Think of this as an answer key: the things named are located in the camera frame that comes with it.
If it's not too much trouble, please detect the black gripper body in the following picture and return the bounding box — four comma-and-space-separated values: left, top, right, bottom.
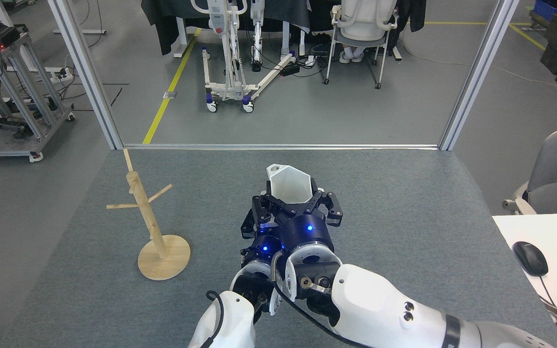
242, 233, 286, 264
278, 213, 335, 254

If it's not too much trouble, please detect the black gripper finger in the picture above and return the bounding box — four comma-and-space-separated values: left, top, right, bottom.
252, 193, 299, 227
305, 188, 343, 227
241, 210, 262, 240

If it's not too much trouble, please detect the white hexagonal cup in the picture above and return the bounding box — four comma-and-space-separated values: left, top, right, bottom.
265, 164, 314, 204

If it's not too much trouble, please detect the wooden cup storage rack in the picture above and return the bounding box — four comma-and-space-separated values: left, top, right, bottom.
106, 149, 191, 281

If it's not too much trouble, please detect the white office chair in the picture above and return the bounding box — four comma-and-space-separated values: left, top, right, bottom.
322, 0, 402, 90

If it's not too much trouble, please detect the white stand on wheels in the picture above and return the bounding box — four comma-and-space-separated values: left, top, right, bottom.
191, 0, 297, 114

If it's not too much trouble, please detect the black computer mouse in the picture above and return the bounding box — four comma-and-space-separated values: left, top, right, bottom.
513, 241, 549, 277

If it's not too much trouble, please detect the black table cloth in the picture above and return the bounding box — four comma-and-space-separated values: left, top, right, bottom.
141, 0, 426, 56

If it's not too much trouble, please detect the blue plastic bin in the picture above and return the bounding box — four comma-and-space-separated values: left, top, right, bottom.
534, 0, 557, 22

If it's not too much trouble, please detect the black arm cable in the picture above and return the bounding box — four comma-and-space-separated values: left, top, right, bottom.
205, 290, 226, 348

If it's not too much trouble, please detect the silver aluminium frame post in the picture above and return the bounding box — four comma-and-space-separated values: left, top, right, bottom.
48, 0, 124, 150
439, 0, 521, 151

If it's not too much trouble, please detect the metal frame cart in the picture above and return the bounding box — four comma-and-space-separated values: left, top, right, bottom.
0, 27, 76, 163

